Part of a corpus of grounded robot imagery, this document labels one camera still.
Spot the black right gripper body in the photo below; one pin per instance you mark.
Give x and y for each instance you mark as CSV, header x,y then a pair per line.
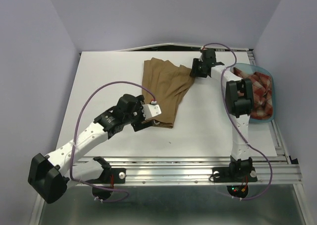
x,y
197,68

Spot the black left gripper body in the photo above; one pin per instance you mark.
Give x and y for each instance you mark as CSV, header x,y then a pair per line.
x,y
136,124

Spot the tan brown skirt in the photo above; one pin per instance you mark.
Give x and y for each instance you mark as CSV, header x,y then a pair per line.
x,y
169,84

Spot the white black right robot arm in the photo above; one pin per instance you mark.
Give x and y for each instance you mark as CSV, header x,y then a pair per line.
x,y
238,99

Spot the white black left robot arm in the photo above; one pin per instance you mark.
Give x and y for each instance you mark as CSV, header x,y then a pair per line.
x,y
52,174

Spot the teal plastic basket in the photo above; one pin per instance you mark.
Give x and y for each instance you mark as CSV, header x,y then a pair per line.
x,y
249,69

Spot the red plaid skirt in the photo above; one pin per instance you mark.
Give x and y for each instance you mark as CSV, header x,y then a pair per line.
x,y
262,92

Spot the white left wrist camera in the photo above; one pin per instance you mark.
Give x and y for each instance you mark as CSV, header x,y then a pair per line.
x,y
149,111

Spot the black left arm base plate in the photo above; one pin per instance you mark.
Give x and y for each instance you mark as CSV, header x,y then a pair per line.
x,y
111,176

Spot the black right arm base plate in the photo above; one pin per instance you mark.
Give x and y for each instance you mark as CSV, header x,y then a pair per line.
x,y
225,175

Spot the aluminium table frame rail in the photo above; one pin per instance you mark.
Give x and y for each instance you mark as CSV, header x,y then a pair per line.
x,y
167,174

